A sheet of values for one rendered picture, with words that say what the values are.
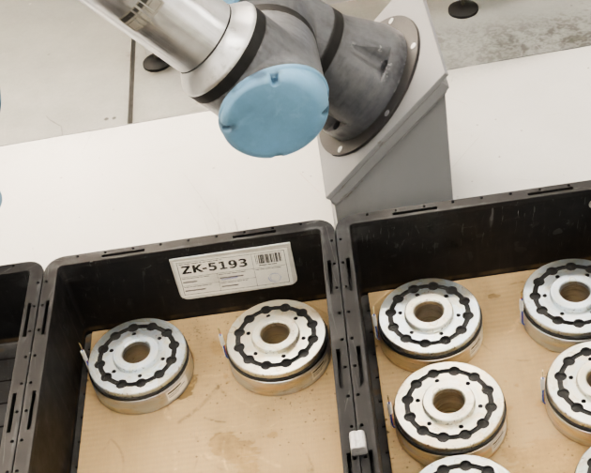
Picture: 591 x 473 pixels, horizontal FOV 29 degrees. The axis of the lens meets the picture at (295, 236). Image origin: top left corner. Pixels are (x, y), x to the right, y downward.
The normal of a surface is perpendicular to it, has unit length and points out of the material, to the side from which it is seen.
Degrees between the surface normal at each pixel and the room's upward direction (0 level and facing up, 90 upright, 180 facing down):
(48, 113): 0
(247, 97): 94
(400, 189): 90
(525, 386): 0
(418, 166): 90
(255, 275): 90
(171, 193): 0
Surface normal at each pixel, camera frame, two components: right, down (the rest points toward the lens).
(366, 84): 0.08, 0.18
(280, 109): 0.19, 0.70
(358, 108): -0.15, 0.51
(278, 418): -0.15, -0.72
